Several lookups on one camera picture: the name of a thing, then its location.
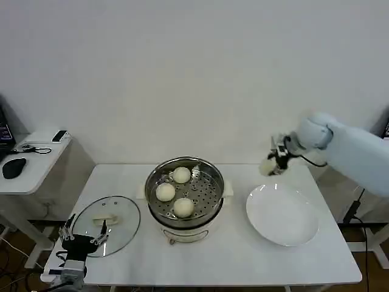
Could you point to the pale right robot arm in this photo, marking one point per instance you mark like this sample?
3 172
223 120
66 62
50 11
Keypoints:
349 152

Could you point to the perforated steel steamer basket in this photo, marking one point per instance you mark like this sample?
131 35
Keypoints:
206 194

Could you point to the white steamed bun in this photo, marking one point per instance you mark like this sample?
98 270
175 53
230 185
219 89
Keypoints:
165 192
183 207
267 167
182 175

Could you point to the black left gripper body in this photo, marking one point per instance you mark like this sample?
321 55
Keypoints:
79 244

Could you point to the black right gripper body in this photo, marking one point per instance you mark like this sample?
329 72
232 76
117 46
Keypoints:
285 149

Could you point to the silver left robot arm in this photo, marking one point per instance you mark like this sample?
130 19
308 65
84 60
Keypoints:
73 269

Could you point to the round white plate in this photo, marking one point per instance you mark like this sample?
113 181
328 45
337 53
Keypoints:
282 213

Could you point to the white side desk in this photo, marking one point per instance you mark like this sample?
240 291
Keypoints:
36 170
380 240

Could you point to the black computer mouse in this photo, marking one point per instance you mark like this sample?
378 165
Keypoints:
13 168

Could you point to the white electric cooker pot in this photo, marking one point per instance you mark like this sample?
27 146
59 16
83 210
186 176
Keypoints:
228 192

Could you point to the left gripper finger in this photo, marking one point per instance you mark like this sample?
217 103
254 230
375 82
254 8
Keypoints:
67 231
102 235

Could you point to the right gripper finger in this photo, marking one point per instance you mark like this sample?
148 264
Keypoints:
283 164
272 155

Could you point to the dark laptop with lit screen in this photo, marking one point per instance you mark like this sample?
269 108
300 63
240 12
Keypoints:
4 134
386 127

